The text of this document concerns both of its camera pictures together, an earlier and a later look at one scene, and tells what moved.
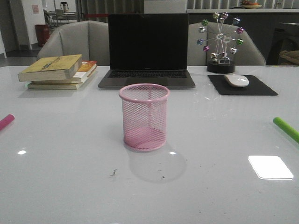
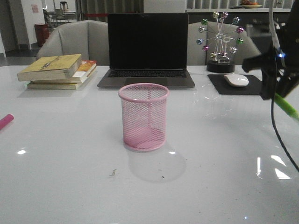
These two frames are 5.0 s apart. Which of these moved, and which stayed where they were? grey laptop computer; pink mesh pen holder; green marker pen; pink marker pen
Moved: green marker pen
Stayed: grey laptop computer; pink mesh pen holder; pink marker pen
